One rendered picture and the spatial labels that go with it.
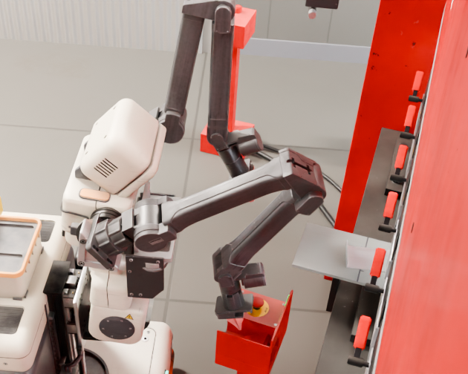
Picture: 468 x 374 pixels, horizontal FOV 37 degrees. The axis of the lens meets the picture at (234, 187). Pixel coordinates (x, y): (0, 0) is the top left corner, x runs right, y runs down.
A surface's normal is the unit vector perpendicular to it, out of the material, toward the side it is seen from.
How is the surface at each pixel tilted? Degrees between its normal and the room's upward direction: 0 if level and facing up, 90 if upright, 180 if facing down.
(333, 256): 0
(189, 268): 0
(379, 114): 90
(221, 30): 90
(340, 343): 0
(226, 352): 90
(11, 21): 90
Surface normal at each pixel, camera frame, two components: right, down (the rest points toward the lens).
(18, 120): 0.06, -0.77
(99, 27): -0.05, 0.64
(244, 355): -0.34, 0.59
